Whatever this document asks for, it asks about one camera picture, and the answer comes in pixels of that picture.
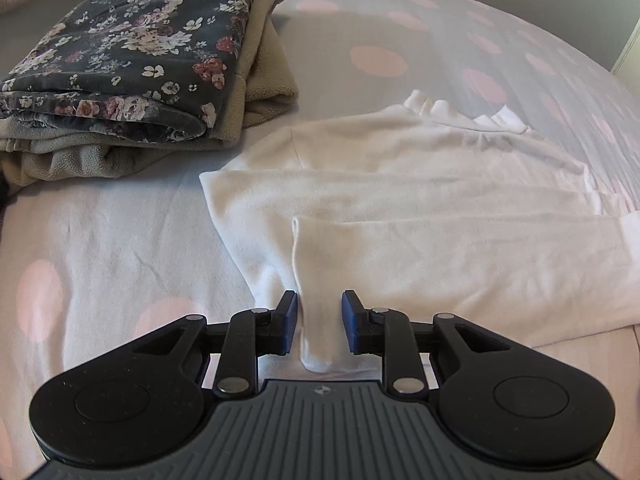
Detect beige folded garment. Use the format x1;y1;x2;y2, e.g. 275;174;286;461
1;0;298;191

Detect cream long sleeve shirt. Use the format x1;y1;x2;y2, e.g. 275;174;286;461
201;92;639;373

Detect polka dot bed sheet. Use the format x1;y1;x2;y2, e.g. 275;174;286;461
1;0;639;479

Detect dark floral folded garment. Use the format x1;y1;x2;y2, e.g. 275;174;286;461
1;0;253;144

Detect cream door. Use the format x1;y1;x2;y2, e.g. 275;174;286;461
611;35;640;84

